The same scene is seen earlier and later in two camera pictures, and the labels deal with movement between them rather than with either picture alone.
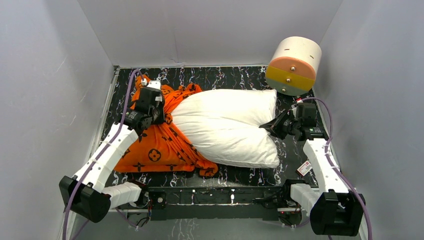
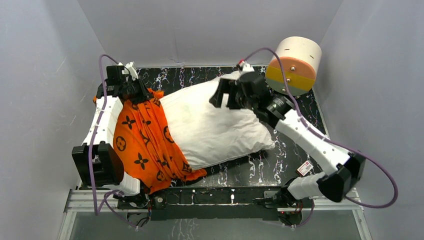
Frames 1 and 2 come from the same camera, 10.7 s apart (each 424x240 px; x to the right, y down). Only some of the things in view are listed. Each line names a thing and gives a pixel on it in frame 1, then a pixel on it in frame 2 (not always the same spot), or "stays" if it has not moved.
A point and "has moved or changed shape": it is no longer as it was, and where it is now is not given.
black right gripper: x=274 y=126 to x=223 y=87
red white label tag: x=304 y=168 stays
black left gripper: x=158 y=110 to x=133 y=91
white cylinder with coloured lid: x=292 y=69 stays
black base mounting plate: x=214 y=203 stays
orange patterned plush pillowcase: x=161 y=146 has moved or changed shape
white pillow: x=224 y=127 has moved or changed shape
